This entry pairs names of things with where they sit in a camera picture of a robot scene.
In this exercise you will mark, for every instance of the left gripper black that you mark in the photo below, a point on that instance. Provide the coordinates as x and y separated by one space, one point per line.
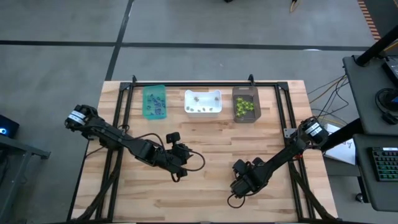
178 158

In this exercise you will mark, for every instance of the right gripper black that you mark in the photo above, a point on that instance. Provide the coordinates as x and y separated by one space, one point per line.
247 183

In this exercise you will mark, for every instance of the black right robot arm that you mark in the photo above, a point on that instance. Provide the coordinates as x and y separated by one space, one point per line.
286 152

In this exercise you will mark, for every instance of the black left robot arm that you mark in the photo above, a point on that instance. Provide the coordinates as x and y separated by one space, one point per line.
124 140

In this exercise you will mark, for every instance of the white plastic bin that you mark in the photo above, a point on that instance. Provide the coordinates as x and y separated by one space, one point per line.
205 102

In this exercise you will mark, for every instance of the green translucent plastic bin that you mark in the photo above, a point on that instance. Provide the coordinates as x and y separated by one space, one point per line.
155 88

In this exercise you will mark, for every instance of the grey translucent plastic bin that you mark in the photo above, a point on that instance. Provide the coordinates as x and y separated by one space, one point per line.
253 91

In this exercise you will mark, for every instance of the white paper sheet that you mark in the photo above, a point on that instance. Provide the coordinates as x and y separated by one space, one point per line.
342 152

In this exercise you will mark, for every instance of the black diagonal beam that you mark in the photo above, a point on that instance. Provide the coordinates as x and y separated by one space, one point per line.
342 135

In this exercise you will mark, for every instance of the grey side desk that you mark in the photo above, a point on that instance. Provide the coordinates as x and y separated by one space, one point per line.
362 186
363 81

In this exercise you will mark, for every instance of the black caster wheel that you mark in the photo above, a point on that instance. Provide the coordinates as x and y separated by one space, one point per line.
360 197

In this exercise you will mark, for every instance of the blue backlit keyboard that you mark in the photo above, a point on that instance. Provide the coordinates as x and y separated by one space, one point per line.
385 163

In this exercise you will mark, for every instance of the black round coiled device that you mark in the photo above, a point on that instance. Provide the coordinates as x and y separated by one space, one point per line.
377 101

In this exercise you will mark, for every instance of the black power adapter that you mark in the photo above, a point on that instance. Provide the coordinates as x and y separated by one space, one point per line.
390 118

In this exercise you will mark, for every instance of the grey metal table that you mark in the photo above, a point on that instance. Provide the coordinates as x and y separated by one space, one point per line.
18 149

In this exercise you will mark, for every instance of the yellow brown floor object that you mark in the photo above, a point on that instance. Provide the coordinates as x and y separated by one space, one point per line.
293 5

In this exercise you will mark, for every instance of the black device with blue light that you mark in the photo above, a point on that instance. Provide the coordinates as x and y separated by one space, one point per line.
6 127

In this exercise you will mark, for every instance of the dark laptop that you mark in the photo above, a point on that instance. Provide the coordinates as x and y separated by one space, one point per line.
392 70

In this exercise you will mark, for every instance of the black diagonal pole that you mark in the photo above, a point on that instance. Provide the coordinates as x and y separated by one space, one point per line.
376 46

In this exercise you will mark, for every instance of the orange black striped strip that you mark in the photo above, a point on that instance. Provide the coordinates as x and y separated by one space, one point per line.
370 21

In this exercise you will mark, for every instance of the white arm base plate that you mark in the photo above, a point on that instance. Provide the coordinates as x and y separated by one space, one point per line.
288 133

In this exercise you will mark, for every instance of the black aluminium table frame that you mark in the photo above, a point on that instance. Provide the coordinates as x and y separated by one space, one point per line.
203 84

